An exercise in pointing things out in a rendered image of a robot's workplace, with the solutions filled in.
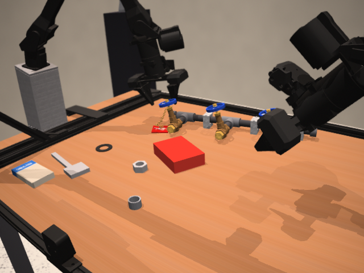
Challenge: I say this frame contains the red rectangular block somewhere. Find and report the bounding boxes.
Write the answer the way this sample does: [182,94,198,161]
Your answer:
[153,136,205,174]

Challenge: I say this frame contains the beige flat box with blue label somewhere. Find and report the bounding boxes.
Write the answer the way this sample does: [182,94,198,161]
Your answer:
[11,160,55,188]

